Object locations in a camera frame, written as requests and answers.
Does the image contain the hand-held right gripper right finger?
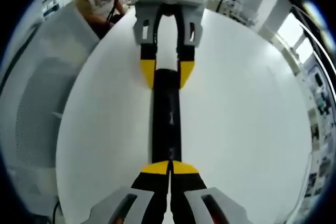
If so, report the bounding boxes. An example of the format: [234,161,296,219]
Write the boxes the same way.
[170,161,253,224]

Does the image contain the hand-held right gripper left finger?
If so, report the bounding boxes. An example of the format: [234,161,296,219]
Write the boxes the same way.
[89,160,171,224]

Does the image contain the black cylindrical bar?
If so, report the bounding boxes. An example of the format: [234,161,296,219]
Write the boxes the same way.
[151,67,183,163]

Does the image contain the white storage shelf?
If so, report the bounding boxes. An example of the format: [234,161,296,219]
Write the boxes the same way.
[41,0,65,19]

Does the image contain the white perforated chair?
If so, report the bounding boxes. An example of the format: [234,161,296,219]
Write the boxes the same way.
[0,5,102,209]

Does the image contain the cluttered side shelving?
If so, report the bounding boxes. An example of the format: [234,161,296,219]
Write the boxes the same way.
[305,61,334,206]

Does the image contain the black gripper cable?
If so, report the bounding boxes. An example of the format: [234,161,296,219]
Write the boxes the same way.
[52,198,64,224]
[106,0,124,25]

